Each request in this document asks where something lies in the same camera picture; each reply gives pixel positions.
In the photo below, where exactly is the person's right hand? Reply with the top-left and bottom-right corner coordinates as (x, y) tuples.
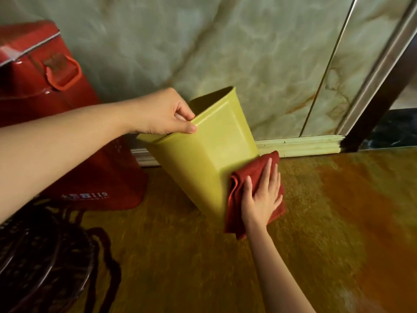
(241, 158), (283, 232)

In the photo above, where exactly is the person's left hand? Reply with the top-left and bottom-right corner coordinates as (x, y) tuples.
(129, 87), (198, 136)

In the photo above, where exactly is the red cleaning cloth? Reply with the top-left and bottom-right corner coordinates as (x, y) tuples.
(223, 150), (287, 240)

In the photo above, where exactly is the yellow-green plastic waste bin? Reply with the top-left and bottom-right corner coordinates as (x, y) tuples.
(136, 86), (260, 226)

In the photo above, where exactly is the person's left forearm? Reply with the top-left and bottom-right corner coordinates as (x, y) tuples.
(0, 100), (137, 225)

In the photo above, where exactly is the person's right forearm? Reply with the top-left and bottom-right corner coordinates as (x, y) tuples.
(245, 225), (317, 313)

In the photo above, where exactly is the cream baseboard moulding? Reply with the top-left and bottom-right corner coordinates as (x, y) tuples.
(130, 134), (345, 167)

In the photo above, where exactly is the red metal box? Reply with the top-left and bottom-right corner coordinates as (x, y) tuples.
(0, 20), (149, 211)

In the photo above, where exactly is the thin metal wall strip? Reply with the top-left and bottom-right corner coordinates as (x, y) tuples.
(299, 0), (360, 138)

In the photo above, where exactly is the dark wooden door frame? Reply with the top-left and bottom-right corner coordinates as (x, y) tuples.
(340, 32), (417, 153)

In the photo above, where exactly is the silver door frame trim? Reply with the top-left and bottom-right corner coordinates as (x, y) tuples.
(336, 2), (417, 137)

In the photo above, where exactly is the dark wire stool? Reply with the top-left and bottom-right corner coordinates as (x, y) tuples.
(0, 196), (122, 313)

